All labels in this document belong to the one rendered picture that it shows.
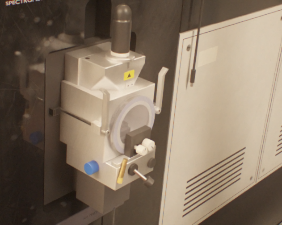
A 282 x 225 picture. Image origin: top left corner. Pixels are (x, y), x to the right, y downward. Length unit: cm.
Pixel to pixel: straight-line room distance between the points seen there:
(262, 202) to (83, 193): 75
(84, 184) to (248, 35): 50
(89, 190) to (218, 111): 40
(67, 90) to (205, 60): 35
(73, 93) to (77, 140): 7
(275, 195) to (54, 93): 92
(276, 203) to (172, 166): 51
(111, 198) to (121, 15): 28
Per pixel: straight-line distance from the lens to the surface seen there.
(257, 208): 152
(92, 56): 79
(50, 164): 85
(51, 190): 88
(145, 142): 80
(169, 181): 112
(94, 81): 77
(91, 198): 87
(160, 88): 82
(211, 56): 108
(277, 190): 161
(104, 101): 73
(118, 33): 77
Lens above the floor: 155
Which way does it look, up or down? 25 degrees down
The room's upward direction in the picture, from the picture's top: 5 degrees clockwise
